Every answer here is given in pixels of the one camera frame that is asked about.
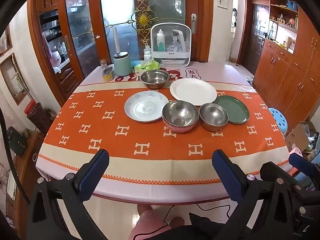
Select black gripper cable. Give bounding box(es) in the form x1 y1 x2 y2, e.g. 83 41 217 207
0 109 24 202

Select blue plastic stool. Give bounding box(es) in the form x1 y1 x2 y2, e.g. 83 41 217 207
268 107 288 137

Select person's pink trousers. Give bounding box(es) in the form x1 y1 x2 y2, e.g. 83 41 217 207
127 210 173 240

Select wooden glass display cabinet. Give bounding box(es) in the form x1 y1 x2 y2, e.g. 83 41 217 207
27 0 105 105

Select wooden side table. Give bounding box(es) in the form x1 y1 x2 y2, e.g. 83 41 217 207
5 130 45 240

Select glass sliding door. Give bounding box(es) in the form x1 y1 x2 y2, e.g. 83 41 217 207
99 0 213 63

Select yellow tin can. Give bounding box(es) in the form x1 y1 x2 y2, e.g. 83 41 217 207
101 66 115 83

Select large wooden picture frame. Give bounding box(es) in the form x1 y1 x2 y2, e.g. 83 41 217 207
0 54 28 105

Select fuzzy pink slipper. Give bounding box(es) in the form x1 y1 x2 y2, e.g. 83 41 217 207
137 204 153 215
169 216 185 228

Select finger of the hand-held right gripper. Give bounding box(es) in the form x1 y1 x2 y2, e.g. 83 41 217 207
260 162 320 204
289 153 320 178

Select white squeeze bottle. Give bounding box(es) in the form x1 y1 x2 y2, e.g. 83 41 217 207
156 29 165 52

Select pink-sided steel bowl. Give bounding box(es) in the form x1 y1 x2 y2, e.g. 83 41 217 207
162 100 199 133

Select green plate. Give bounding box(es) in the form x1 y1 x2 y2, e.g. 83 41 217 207
214 95 250 125

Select white pink rice cooker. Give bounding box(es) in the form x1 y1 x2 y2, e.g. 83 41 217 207
49 50 63 67

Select dark green case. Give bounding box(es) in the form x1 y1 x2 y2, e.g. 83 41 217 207
6 126 28 157

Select pink printed tablecloth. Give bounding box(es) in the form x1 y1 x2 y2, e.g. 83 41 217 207
36 61 288 204

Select black floor cable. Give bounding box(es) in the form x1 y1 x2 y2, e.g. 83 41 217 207
162 203 232 227

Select dark wooden door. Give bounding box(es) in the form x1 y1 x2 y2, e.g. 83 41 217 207
245 0 270 73

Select wide-rim steel bowl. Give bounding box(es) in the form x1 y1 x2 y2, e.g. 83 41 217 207
139 69 171 89

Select person's dark clothing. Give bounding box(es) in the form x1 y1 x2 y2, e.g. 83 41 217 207
160 212 232 240

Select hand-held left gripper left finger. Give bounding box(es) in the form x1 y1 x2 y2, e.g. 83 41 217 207
26 149 110 240

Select small wooden picture frame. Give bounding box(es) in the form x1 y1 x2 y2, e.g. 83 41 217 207
0 25 13 57

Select mint green canister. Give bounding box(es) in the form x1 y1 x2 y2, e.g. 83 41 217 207
114 51 133 77

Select cardboard box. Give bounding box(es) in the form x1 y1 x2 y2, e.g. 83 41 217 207
285 121 317 153

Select green tissue pack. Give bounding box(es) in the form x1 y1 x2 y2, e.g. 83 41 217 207
134 60 161 74

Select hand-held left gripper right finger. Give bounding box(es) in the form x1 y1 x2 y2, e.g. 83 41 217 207
211 149 298 240

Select small steel bowl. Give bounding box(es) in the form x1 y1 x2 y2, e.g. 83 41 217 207
199 103 228 132

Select red plastic box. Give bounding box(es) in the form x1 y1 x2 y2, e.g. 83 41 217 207
24 99 37 115

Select white plate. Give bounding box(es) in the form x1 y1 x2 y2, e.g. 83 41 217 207
169 78 217 106

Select dark wicker basket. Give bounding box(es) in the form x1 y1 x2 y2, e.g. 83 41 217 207
27 109 54 135

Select pale blue patterned plate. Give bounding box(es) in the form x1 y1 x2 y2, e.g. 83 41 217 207
124 90 170 123

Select gold door ornament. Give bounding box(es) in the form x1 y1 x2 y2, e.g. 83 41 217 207
127 0 160 45

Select wooden wall cabinet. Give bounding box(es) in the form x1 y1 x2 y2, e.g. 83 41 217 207
252 0 320 140

